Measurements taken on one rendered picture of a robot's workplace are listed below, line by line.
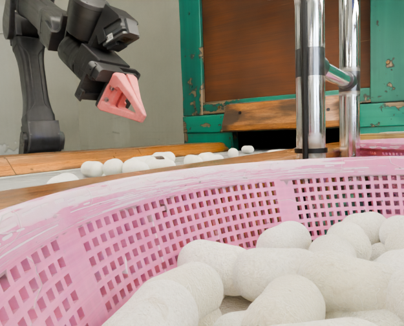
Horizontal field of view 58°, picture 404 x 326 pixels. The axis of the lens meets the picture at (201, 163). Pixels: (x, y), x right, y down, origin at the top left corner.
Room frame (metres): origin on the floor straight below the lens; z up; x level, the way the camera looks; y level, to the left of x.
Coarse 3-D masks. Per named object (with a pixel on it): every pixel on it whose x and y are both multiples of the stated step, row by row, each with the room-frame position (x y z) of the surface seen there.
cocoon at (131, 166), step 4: (124, 164) 0.39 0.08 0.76; (128, 164) 0.38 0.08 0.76; (132, 164) 0.38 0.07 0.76; (136, 164) 0.37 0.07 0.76; (140, 164) 0.37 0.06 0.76; (144, 164) 0.38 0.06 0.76; (124, 168) 0.38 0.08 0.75; (128, 168) 0.38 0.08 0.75; (132, 168) 0.37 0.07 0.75; (136, 168) 0.37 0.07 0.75; (140, 168) 0.37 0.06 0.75; (144, 168) 0.37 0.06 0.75; (148, 168) 0.38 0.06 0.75; (124, 172) 0.38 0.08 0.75; (128, 172) 0.38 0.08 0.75
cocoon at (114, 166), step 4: (108, 160) 0.41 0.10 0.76; (112, 160) 0.41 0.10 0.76; (116, 160) 0.42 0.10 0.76; (120, 160) 0.43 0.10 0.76; (104, 164) 0.41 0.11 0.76; (108, 164) 0.41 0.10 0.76; (112, 164) 0.41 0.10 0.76; (116, 164) 0.41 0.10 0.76; (120, 164) 0.42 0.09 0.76; (104, 168) 0.41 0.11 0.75; (108, 168) 0.41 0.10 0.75; (112, 168) 0.41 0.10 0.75; (116, 168) 0.41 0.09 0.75; (120, 168) 0.41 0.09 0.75; (104, 172) 0.41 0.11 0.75; (108, 172) 0.41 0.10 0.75; (112, 172) 0.41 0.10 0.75; (116, 172) 0.41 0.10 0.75; (120, 172) 0.41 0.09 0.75
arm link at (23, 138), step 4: (24, 132) 0.80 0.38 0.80; (60, 132) 0.85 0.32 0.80; (20, 136) 0.82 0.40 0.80; (24, 136) 0.79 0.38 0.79; (64, 136) 0.85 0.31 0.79; (20, 140) 0.82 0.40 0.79; (24, 140) 0.79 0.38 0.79; (64, 140) 0.85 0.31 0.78; (20, 144) 0.82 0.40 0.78; (24, 144) 0.80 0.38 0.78; (64, 144) 0.85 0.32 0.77; (20, 148) 0.82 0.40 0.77; (24, 148) 0.80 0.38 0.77; (60, 148) 0.85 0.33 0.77; (20, 152) 0.82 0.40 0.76; (24, 152) 0.80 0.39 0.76
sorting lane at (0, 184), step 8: (224, 152) 0.92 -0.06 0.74; (240, 152) 0.90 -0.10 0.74; (256, 152) 0.88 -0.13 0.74; (264, 152) 0.86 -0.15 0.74; (176, 160) 0.67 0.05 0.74; (80, 168) 0.55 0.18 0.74; (16, 176) 0.47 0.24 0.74; (24, 176) 0.48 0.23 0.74; (32, 176) 0.47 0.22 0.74; (40, 176) 0.47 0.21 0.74; (48, 176) 0.46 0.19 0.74; (80, 176) 0.45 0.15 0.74; (0, 184) 0.39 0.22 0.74; (8, 184) 0.39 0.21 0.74; (16, 184) 0.39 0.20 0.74; (24, 184) 0.38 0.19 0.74; (32, 184) 0.38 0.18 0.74; (40, 184) 0.38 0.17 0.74
